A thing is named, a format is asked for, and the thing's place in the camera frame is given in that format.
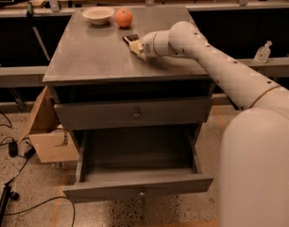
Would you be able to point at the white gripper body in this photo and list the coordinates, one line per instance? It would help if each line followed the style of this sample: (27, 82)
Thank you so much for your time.
(147, 45)

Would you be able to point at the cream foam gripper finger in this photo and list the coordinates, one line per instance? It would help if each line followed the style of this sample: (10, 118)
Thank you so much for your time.
(137, 48)

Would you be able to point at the black rxbar chocolate packet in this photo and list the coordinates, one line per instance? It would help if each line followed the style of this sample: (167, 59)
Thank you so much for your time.
(130, 38)

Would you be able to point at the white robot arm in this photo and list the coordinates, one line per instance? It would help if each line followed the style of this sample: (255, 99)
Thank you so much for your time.
(254, 157)

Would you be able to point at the grey closed upper drawer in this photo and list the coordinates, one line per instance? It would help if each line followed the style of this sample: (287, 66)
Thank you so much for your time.
(133, 113)

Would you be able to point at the grey wooden drawer cabinet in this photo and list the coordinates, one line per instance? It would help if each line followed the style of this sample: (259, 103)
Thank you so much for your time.
(93, 64)

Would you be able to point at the grey open middle drawer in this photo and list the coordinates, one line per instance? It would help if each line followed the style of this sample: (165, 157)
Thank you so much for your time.
(143, 162)

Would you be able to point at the orange fruit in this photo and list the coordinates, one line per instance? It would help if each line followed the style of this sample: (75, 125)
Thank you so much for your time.
(123, 17)

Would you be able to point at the white ceramic bowl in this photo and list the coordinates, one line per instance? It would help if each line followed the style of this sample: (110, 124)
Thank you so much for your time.
(98, 16)

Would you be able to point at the clear sanitizer pump bottle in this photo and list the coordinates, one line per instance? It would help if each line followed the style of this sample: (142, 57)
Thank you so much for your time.
(263, 53)

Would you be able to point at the brown cardboard box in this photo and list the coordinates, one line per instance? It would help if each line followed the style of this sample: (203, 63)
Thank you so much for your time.
(48, 137)

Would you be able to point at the black power adapter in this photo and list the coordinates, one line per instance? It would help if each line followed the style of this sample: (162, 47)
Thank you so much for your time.
(12, 149)

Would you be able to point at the black tripod leg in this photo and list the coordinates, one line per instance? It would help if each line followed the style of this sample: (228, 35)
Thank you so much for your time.
(7, 195)

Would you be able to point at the grey metal rail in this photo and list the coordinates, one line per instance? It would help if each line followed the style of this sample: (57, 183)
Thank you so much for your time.
(32, 76)

